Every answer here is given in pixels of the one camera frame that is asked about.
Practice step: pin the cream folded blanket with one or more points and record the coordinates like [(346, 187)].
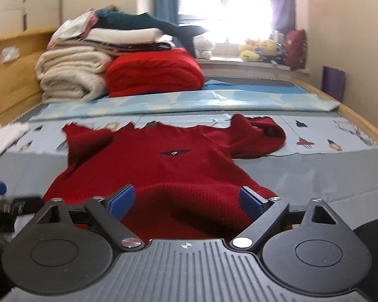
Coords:
[(72, 74)]

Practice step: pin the white cloth on bed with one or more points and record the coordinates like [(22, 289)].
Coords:
[(11, 133)]

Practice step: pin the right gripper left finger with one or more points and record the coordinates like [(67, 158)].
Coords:
[(107, 214)]

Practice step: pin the dark red cushion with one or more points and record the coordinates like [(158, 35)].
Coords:
[(295, 49)]

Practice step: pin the purple curtain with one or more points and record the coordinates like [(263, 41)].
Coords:
[(283, 15)]

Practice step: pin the white plush toy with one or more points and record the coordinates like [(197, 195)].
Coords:
[(203, 47)]

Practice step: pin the wooden bed frame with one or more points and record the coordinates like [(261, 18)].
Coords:
[(19, 89)]

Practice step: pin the window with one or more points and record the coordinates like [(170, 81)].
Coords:
[(229, 21)]

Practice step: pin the yellow plush toys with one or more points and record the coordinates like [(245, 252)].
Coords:
[(258, 50)]

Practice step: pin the grey printed bed sheet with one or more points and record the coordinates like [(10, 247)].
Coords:
[(323, 157)]

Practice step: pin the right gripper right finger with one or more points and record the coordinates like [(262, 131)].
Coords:
[(266, 215)]

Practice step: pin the purple box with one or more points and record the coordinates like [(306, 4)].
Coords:
[(333, 82)]

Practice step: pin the dark red knit sweater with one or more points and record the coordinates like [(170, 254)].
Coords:
[(186, 180)]

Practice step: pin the bright red folded blanket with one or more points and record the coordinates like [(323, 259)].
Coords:
[(153, 72)]

